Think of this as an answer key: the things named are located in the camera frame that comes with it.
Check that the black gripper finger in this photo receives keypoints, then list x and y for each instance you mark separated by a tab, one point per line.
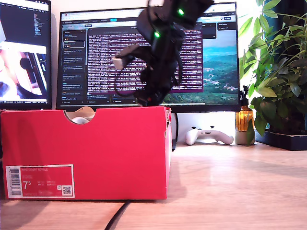
149	99

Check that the white leather sneaker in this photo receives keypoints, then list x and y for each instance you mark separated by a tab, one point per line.
80	120

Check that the red cardboard shoebox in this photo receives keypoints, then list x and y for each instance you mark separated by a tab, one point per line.
96	155

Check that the black monitor stand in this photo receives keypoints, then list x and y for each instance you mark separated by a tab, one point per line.
177	129

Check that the white game controller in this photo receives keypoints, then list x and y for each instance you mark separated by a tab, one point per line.
208	135

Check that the large black computer monitor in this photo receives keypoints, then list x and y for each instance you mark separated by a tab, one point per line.
216	72

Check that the amber pump bottle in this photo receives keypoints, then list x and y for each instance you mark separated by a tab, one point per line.
243	119

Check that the small black computer monitor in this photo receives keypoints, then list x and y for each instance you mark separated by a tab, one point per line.
24	60

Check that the green leafy houseplant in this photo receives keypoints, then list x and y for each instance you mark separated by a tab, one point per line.
280	72

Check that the black planter tray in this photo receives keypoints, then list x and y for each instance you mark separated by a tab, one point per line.
285	141

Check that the pale grey camera box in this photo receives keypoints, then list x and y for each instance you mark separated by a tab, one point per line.
121	61

